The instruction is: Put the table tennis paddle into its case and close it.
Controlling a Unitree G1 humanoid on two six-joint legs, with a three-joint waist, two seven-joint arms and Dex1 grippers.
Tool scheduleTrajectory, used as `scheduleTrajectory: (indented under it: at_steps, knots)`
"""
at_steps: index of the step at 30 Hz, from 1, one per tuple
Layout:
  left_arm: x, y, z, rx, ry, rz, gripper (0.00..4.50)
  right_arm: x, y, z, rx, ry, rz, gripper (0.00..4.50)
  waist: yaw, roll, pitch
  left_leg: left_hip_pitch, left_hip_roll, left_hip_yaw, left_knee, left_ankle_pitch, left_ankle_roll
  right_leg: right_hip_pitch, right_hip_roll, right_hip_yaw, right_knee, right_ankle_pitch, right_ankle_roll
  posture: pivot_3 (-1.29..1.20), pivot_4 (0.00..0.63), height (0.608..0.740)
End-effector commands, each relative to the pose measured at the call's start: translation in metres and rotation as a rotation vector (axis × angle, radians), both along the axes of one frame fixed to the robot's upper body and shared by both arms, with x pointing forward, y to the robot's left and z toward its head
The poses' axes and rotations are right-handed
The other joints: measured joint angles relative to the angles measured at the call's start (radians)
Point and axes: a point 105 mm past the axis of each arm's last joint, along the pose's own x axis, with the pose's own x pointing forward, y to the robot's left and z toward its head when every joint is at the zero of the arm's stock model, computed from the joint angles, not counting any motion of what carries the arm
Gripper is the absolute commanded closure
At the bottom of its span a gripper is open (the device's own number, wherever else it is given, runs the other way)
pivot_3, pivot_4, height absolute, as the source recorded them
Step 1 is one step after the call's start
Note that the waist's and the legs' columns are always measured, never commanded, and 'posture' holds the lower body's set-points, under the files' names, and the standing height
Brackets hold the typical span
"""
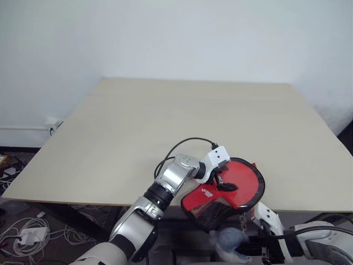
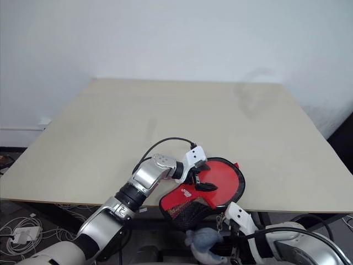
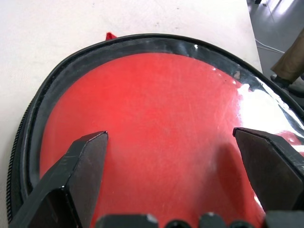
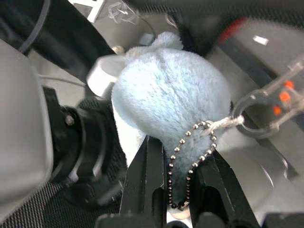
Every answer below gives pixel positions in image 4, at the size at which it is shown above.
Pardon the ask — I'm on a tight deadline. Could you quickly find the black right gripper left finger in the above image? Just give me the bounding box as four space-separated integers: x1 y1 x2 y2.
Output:
118 135 168 216

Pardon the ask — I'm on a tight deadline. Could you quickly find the clear tag with orange dots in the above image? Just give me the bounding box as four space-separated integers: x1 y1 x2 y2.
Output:
231 58 304 140

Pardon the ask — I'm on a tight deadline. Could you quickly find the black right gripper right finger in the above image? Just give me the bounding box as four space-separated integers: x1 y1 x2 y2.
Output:
189 150 261 228

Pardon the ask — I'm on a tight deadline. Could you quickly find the light blue plush ball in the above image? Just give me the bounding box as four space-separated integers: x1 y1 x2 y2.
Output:
111 31 235 220

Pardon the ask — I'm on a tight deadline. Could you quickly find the silver ball chain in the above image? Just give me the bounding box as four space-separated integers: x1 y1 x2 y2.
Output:
167 120 218 211

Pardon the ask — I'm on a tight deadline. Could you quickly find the red disc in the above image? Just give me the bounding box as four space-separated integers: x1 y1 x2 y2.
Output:
217 18 249 46

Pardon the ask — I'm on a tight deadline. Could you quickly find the white string loop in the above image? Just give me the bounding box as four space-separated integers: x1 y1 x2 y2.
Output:
206 116 246 134

